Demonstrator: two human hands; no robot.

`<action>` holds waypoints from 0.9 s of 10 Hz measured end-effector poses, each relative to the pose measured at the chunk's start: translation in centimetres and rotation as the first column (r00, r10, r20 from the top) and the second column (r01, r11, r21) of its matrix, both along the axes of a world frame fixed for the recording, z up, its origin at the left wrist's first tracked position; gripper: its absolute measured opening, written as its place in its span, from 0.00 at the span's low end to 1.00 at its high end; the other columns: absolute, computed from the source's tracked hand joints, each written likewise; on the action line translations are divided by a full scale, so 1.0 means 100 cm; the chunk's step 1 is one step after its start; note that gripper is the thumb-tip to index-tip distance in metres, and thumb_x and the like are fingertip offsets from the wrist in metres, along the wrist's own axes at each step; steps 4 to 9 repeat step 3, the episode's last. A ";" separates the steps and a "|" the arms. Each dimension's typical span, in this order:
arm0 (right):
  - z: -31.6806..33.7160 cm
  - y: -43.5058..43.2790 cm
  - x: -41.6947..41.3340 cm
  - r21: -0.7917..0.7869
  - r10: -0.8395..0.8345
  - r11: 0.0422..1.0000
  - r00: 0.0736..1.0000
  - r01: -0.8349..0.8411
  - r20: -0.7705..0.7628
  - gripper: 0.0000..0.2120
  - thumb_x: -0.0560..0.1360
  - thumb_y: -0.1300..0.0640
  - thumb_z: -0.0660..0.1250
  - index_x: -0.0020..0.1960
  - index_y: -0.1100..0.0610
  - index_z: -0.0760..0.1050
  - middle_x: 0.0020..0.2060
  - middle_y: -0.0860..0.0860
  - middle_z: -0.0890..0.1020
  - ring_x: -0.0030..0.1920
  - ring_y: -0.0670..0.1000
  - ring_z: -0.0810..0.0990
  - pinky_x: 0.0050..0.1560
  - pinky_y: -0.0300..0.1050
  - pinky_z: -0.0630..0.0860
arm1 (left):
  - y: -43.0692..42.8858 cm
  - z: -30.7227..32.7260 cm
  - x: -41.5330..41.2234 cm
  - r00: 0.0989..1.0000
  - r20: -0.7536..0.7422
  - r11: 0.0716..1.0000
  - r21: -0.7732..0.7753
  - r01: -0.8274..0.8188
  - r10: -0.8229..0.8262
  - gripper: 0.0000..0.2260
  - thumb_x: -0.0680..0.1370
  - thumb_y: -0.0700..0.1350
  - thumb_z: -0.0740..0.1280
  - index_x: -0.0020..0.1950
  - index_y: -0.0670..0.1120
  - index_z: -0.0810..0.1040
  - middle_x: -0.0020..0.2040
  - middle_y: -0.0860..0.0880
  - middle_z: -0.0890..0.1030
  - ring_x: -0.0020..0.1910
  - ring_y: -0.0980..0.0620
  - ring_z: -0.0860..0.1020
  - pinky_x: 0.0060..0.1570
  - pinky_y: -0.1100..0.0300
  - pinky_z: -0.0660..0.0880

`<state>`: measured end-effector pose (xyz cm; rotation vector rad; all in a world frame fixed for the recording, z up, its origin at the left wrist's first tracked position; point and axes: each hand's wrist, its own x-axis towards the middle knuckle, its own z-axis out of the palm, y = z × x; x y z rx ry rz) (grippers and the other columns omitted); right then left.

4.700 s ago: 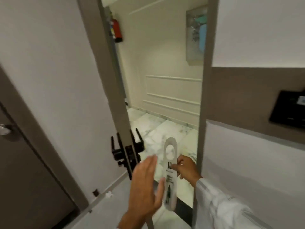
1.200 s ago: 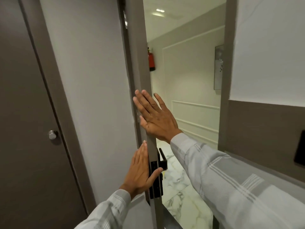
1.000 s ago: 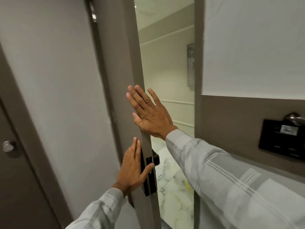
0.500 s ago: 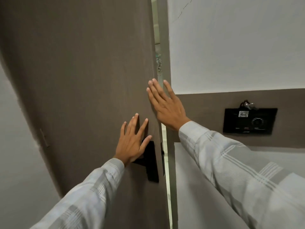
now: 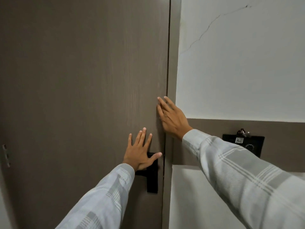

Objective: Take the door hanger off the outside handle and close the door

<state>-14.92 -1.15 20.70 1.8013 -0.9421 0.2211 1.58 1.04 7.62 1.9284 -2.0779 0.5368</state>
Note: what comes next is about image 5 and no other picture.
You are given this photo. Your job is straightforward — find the grey-brown wooden door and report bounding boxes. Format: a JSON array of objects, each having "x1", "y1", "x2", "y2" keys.
[{"x1": 0, "y1": 0, "x2": 171, "y2": 229}]

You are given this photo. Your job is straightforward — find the person's right hand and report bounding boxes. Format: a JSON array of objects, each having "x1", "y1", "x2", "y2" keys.
[{"x1": 156, "y1": 96, "x2": 193, "y2": 141}]

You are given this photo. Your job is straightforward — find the grey-brown wall trim band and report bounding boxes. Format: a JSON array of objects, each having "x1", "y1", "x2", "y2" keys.
[{"x1": 172, "y1": 118, "x2": 305, "y2": 174}]

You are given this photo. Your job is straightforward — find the person's right forearm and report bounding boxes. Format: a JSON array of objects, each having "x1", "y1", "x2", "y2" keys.
[{"x1": 182, "y1": 129, "x2": 305, "y2": 229}]

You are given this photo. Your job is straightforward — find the person's left forearm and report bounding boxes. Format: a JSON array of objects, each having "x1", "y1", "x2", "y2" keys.
[{"x1": 54, "y1": 163, "x2": 135, "y2": 229}]

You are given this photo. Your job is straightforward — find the metal door hinge plate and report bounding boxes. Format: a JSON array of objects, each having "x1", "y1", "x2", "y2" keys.
[{"x1": 2, "y1": 144, "x2": 11, "y2": 168}]

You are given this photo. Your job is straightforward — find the person's left hand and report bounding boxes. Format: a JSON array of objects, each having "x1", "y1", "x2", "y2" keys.
[{"x1": 122, "y1": 127, "x2": 163, "y2": 172}]

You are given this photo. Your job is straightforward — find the black door handle lock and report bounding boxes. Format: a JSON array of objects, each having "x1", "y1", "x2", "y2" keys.
[{"x1": 135, "y1": 152, "x2": 159, "y2": 194}]

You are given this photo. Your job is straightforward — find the bunch of metal keys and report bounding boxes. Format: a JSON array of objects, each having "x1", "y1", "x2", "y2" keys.
[{"x1": 236, "y1": 128, "x2": 252, "y2": 139}]

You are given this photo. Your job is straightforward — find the grey-brown door frame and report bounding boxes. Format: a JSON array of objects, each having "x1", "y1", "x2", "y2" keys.
[{"x1": 162, "y1": 0, "x2": 182, "y2": 229}]

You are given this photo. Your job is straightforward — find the black wall switch panel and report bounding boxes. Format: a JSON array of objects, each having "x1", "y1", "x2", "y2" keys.
[{"x1": 222, "y1": 134, "x2": 265, "y2": 158}]

